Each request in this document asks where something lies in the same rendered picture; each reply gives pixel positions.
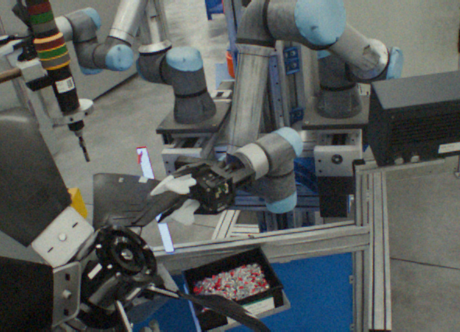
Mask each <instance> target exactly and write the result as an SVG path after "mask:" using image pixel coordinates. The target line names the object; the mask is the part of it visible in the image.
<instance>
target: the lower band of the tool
mask: <svg viewBox="0 0 460 332"><path fill-rule="evenodd" d="M62 36H63V34H61V33H59V34H58V35H56V36H54V37H49V38H45V39H36V40H35V41H34V43H42V42H47V41H53V40H55V39H58V38H60V37H62ZM63 45H64V44H63ZM60 47H62V46H60ZM60 47H57V48H60ZM55 49H56V48H54V49H51V50H55ZM51 50H46V51H51ZM66 53H67V52H66ZM66 53H65V54H66ZM65 54H63V55H65ZM59 57H62V55H61V56H59ZM59 57H56V58H59ZM50 59H54V58H50ZM50 59H40V60H50ZM70 62H71V59H70V60H69V61H68V62H66V63H64V64H62V65H60V66H56V67H52V68H42V69H44V70H53V69H60V68H62V67H63V66H65V65H68V64H69V63H70Z"/></svg>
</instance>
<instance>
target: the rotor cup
mask: <svg viewBox="0 0 460 332"><path fill-rule="evenodd" d="M122 249H127V250H129V251H130V252H131V253H132V256H133V259H132V260H126V259H125V258H123V256H122ZM77 260H80V263H81V265H82V270H81V281H80V309H79V312H78V313H77V315H76V316H75V317H74V318H72V319H71V320H68V321H67V320H66V321H67V322H68V323H70V324H71V326H73V327H75V328H76V329H78V330H81V331H83V332H109V331H111V330H113V329H114V327H116V326H117V325H118V324H119V322H118V317H117V313H116V309H115V306H114V300H116V301H119V302H120V303H121V305H122V307H123V309H124V311H125V314H126V312H127V307H128V306H127V305H128V304H129V303H131V301H132V300H134V299H135V298H136V297H137V296H138V295H139V294H140V293H141V292H142V291H143V290H144V289H145V288H146V287H147V286H148V285H149V284H151V283H152V281H153V280H154V279H155V277H156V275H157V260H156V257H155V255H154V253H153V251H152V249H151V247H150V246H149V245H148V244H147V243H146V241H145V240H144V238H142V237H140V236H139V235H138V234H137V233H135V232H134V231H133V230H131V229H129V228H127V227H124V226H121V225H117V224H110V225H107V226H104V227H103V228H101V229H100V230H99V231H98V232H97V233H96V234H95V235H94V236H93V237H92V238H91V239H90V240H89V242H88V243H87V244H86V245H85V246H84V247H83V248H82V249H81V250H80V251H79V252H78V253H77V254H76V256H74V257H73V258H71V259H70V260H69V261H68V262H67V263H69V262H74V261H77ZM98 264H100V266H101V267H102V268H101V269H100V270H99V271H98V272H97V273H96V274H95V275H94V276H93V277H92V278H90V276H89V274H90V273H91V272H92V271H93V270H94V269H95V267H96V266H97V265H98ZM137 288H140V290H139V291H138V292H137V293H136V294H135V295H134V296H133V297H132V298H131V299H127V298H128V297H129V296H130V295H131V294H132V293H133V292H134V291H135V290H136V289H137Z"/></svg>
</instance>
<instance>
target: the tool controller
mask: <svg viewBox="0 0 460 332"><path fill-rule="evenodd" d="M366 140H367V142H368V144H369V146H370V149H371V152H372V154H373V157H374V160H375V161H376V164H377V167H379V168H380V167H386V166H392V165H395V164H403V163H409V162H417V161H424V160H430V159H436V158H441V157H451V156H456V155H460V70H455V71H450V72H441V73H435V74H434V73H431V74H426V75H420V76H411V77H405V78H401V79H386V80H381V81H375V82H372V83H371V84H370V105H369V116H368V126H367V138H366Z"/></svg>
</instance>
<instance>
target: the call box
mask: <svg viewBox="0 0 460 332"><path fill-rule="evenodd" d="M69 193H70V196H71V197H72V201H73V203H72V204H71V205H70V206H71V207H72V208H73V209H74V210H75V211H76V212H77V213H78V214H79V215H81V216H82V217H83V218H84V219H85V220H86V218H87V215H88V212H87V209H86V208H85V206H84V203H83V200H82V197H81V194H80V191H79V188H77V187H76V188H71V189H69Z"/></svg>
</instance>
